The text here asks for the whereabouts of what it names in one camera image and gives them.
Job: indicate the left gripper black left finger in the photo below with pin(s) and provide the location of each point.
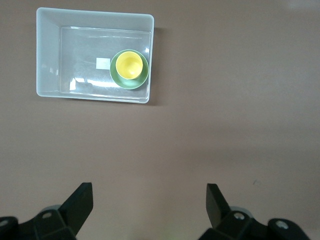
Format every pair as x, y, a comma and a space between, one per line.
75, 210

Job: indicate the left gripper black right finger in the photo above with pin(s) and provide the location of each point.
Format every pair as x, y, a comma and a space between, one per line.
220, 212

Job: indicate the light green bowl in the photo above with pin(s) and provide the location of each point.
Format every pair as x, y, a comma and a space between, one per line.
132, 83

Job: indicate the yellow plastic cup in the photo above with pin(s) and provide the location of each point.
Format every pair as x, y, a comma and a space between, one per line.
129, 65

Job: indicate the clear plastic bin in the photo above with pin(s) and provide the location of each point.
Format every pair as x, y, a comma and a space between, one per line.
47, 55

